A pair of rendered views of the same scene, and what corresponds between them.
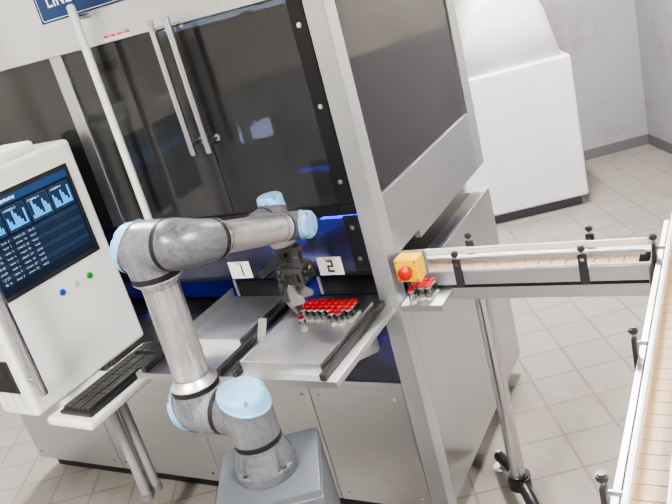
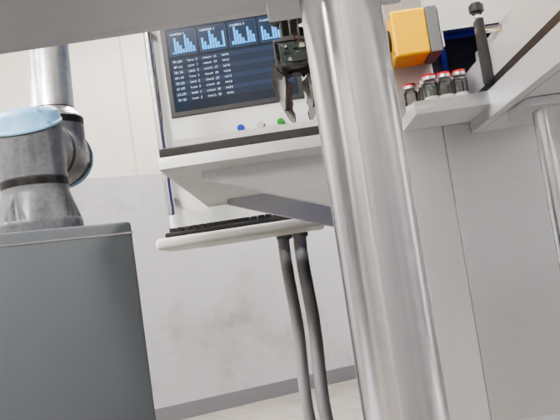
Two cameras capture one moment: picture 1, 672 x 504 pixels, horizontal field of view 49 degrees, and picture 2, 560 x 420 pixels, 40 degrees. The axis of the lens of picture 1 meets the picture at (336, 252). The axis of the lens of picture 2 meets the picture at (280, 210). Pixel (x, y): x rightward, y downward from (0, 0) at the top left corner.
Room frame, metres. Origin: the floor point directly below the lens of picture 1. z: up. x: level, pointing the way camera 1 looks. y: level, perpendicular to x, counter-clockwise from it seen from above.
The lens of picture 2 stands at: (1.14, -1.06, 0.66)
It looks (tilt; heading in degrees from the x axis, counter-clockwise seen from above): 5 degrees up; 59
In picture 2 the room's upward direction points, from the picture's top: 8 degrees counter-clockwise
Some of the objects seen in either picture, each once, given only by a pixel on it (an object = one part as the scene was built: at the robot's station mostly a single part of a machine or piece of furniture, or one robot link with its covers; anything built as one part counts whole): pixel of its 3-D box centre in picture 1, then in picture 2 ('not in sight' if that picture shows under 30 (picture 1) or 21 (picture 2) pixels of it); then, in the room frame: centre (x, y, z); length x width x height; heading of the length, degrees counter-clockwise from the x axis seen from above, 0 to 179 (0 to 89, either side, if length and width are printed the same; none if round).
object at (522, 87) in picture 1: (501, 102); not in sight; (4.85, -1.35, 0.74); 0.86 x 0.68 x 1.48; 88
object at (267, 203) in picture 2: not in sight; (301, 216); (2.14, 0.47, 0.79); 0.34 x 0.03 x 0.13; 148
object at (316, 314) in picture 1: (326, 314); not in sight; (1.98, 0.08, 0.90); 0.18 x 0.02 x 0.05; 58
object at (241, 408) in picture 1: (245, 410); (31, 144); (1.48, 0.30, 0.96); 0.13 x 0.12 x 0.14; 56
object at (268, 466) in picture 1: (262, 451); (37, 208); (1.48, 0.29, 0.84); 0.15 x 0.15 x 0.10
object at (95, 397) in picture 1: (120, 375); (241, 223); (2.14, 0.78, 0.82); 0.40 x 0.14 x 0.02; 146
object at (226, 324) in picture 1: (236, 316); not in sight; (2.16, 0.36, 0.90); 0.34 x 0.26 x 0.04; 148
